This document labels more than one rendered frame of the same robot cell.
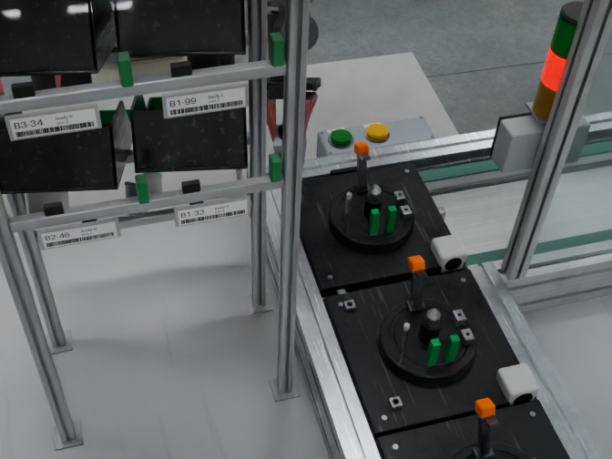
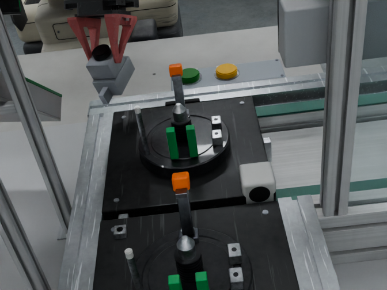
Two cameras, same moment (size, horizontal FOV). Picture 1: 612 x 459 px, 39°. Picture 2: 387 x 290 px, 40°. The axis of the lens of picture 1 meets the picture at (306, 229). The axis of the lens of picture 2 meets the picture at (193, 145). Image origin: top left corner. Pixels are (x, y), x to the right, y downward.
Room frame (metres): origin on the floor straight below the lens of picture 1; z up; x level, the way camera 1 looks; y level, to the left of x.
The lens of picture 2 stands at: (0.38, -0.34, 1.48)
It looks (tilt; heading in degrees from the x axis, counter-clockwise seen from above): 38 degrees down; 20
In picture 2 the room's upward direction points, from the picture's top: 8 degrees counter-clockwise
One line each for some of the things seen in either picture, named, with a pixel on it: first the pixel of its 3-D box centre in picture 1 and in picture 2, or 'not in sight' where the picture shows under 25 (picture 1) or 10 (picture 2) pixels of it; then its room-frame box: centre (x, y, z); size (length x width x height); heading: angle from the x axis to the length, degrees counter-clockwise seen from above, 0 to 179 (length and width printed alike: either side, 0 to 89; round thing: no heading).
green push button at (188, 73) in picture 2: (341, 139); (189, 77); (1.19, -0.05, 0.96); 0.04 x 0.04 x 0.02
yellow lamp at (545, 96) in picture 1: (555, 96); not in sight; (0.93, -0.32, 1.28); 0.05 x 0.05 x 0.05
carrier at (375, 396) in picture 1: (431, 327); (189, 261); (0.74, -0.18, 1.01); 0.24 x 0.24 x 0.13; 18
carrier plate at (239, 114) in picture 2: (370, 224); (185, 152); (0.98, -0.11, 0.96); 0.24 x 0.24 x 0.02; 18
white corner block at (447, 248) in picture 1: (448, 253); (257, 183); (0.92, -0.23, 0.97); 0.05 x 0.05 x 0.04; 18
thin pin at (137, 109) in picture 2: (347, 212); (141, 131); (0.93, -0.06, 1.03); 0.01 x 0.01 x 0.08
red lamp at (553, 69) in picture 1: (565, 66); not in sight; (0.93, -0.32, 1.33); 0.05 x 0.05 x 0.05
